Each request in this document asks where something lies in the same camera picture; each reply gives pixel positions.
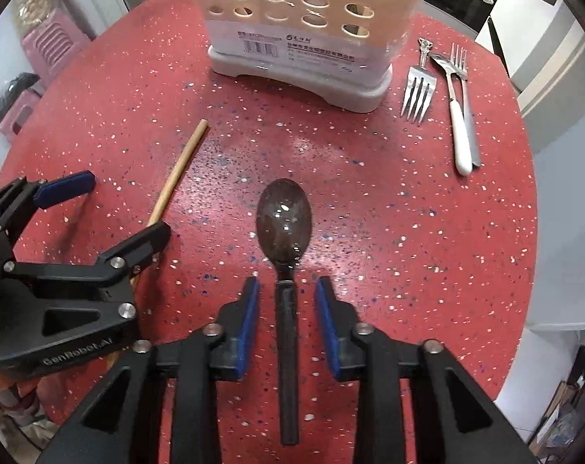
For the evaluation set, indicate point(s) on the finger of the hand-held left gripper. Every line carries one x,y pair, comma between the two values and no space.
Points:
65,186
137,246

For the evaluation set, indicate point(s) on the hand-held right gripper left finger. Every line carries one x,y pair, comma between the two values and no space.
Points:
249,333

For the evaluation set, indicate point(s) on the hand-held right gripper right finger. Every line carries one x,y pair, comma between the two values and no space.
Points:
325,333

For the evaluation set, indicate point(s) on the plain wooden chopstick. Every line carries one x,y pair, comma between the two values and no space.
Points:
181,169

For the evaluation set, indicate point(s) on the dark translucent plastic spoon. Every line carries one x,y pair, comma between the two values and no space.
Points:
283,217

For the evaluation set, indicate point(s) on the small pink plastic stool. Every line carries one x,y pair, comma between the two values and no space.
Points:
19,121

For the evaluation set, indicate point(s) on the large pink plastic stool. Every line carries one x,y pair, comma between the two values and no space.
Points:
55,46

